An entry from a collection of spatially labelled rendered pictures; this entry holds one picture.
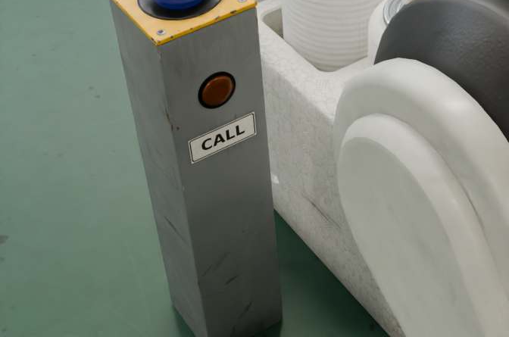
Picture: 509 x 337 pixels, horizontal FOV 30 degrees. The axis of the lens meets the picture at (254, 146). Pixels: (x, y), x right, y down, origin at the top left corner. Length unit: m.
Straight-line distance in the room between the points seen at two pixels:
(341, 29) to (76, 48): 0.46
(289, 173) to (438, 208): 0.52
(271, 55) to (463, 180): 0.48
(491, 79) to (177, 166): 0.35
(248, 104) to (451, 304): 0.33
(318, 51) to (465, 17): 0.45
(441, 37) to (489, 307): 0.09
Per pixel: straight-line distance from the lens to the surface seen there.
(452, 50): 0.31
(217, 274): 0.71
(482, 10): 0.31
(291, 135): 0.77
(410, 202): 0.31
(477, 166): 0.29
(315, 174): 0.76
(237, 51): 0.59
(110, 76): 1.07
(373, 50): 0.68
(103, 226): 0.90
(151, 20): 0.58
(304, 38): 0.76
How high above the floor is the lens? 0.64
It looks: 42 degrees down
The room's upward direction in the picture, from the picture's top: 6 degrees counter-clockwise
